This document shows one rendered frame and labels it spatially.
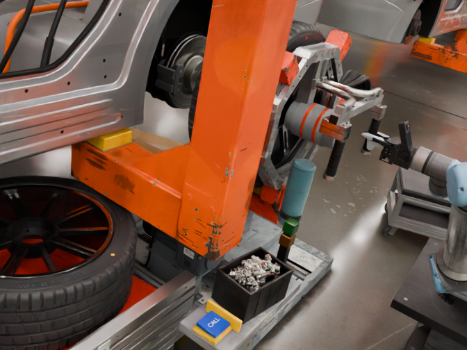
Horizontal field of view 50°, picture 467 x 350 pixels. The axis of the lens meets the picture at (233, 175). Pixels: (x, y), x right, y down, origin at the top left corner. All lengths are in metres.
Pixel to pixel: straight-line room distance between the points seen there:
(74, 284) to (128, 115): 0.63
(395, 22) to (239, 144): 3.26
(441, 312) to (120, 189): 1.29
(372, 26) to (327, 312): 2.72
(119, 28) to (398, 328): 1.72
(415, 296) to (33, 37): 1.70
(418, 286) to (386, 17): 2.73
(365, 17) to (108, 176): 3.06
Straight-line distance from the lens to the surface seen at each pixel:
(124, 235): 1.67
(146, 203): 1.68
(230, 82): 1.34
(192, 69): 2.10
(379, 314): 2.46
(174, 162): 1.57
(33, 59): 1.86
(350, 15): 4.39
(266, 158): 1.72
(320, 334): 2.24
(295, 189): 1.82
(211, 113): 1.40
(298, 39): 1.82
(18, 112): 1.50
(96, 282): 1.51
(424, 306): 2.11
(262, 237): 2.28
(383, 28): 4.48
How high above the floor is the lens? 1.49
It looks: 27 degrees down
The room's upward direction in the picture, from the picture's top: 12 degrees clockwise
